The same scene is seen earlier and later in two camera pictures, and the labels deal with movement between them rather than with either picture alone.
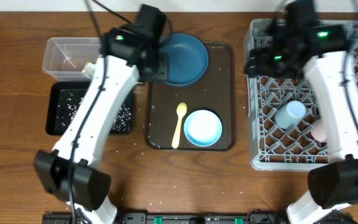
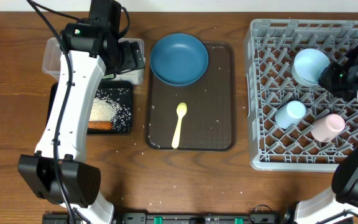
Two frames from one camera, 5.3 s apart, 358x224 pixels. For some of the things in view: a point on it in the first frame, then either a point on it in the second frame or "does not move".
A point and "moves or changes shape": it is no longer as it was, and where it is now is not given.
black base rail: [188, 218] does not move
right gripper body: [276, 65] → [335, 79]
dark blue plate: [188, 59] does not move
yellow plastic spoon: [181, 109] does not move
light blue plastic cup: [290, 114] does not move
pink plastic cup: [320, 130] does not move
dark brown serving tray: [215, 92] does not move
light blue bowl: [202, 128] moves or changes shape
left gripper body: [158, 68] → [115, 67]
